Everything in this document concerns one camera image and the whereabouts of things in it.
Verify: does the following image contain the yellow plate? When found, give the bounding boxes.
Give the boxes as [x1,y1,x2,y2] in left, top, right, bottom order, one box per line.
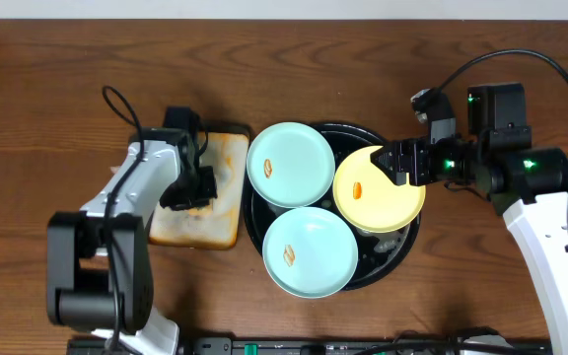
[332,146,426,234]

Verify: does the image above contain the light blue plate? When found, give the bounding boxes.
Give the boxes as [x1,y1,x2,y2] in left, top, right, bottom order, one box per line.
[247,122,335,208]
[262,207,358,299]

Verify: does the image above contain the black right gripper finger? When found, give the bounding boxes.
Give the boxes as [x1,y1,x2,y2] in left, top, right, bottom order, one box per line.
[371,157,408,186]
[371,142,395,163]

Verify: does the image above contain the round black tray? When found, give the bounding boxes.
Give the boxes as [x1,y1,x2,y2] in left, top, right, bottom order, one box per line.
[242,122,421,291]

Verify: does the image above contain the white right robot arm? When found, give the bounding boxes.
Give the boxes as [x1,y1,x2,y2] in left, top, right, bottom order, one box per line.
[370,126,568,354]

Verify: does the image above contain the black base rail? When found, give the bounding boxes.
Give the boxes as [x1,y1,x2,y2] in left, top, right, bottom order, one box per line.
[64,337,553,355]

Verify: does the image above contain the green yellow scrub sponge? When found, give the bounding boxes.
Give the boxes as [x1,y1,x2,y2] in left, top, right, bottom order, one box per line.
[187,205,214,218]

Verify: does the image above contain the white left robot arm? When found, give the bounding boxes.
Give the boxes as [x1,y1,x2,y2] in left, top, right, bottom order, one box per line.
[46,128,217,354]

